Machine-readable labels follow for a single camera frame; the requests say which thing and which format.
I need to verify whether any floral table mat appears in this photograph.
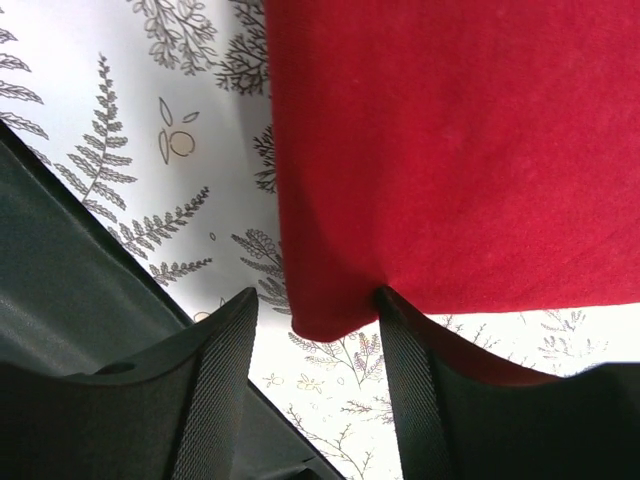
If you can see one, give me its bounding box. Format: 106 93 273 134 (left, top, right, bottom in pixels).
1 1 639 479

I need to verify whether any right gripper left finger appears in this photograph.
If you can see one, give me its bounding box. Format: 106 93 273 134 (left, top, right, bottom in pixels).
1 288 258 479

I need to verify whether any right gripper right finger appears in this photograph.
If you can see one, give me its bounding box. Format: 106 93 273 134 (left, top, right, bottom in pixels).
375 287 639 479

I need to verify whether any red t shirt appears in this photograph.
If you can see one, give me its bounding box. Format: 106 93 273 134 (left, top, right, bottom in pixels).
262 0 640 389

